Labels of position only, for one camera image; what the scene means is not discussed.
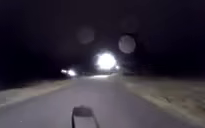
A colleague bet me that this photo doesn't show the street lamp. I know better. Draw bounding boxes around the street lamp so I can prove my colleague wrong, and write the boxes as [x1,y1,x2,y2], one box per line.
[95,51,118,72]

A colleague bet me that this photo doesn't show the vehicle with headlights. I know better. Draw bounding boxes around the vehicle with headlights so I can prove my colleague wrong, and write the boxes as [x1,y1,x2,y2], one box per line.
[59,68,78,78]

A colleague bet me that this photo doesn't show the grey asphalt path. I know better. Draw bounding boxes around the grey asphalt path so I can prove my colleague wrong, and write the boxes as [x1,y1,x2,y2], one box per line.
[0,73,204,128]

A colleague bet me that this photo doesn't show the robot's own part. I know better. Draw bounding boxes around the robot's own part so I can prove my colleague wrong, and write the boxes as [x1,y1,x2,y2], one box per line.
[71,105,100,128]

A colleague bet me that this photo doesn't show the pale dry grass verge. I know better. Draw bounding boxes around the pale dry grass verge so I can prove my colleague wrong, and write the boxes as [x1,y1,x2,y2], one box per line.
[114,73,205,128]
[0,79,73,112]

